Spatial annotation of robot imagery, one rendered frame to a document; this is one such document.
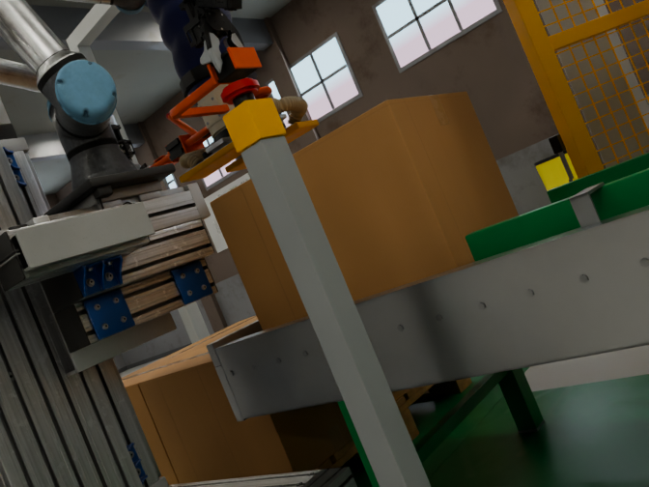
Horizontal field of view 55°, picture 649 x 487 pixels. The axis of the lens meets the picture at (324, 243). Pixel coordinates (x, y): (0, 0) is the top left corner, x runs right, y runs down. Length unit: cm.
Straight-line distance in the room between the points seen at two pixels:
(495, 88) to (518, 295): 642
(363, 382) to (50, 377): 71
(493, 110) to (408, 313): 634
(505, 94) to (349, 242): 609
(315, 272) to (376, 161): 36
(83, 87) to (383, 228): 67
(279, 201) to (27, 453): 74
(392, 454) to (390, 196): 52
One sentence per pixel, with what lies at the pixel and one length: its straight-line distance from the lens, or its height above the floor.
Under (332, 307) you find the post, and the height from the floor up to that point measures 62.
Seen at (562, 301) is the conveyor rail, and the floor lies 50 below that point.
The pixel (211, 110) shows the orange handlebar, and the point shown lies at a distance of 176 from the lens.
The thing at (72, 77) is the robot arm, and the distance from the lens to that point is 136.
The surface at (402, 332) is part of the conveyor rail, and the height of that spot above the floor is 51.
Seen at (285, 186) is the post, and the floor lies 84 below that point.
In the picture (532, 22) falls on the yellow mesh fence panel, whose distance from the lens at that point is 180.
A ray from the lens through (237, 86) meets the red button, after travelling 109.
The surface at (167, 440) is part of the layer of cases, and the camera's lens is 226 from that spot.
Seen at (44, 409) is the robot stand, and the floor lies 64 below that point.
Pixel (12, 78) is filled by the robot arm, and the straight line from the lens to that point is 212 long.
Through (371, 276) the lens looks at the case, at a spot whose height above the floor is 62.
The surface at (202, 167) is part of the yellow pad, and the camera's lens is 180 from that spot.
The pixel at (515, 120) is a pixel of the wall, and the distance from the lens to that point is 736.
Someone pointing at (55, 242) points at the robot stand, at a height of 91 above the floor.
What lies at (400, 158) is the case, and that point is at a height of 83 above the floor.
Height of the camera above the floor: 72
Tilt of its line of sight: 1 degrees up
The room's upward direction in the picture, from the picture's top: 23 degrees counter-clockwise
